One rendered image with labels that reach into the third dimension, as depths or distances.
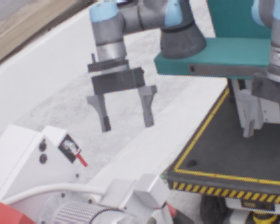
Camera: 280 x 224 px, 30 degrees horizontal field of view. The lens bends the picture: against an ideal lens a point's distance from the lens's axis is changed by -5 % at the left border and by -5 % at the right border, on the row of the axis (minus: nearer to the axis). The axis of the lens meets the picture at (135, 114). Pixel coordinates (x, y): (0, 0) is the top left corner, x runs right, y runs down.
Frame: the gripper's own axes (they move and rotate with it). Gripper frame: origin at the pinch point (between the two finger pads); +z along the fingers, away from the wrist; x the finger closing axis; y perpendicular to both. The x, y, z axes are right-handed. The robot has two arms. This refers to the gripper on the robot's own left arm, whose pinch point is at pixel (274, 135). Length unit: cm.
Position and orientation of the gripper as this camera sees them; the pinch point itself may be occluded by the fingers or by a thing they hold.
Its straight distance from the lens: 120.9
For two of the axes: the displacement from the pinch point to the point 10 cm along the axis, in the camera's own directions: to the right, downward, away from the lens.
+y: -6.1, 2.0, -7.6
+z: -0.8, 9.5, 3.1
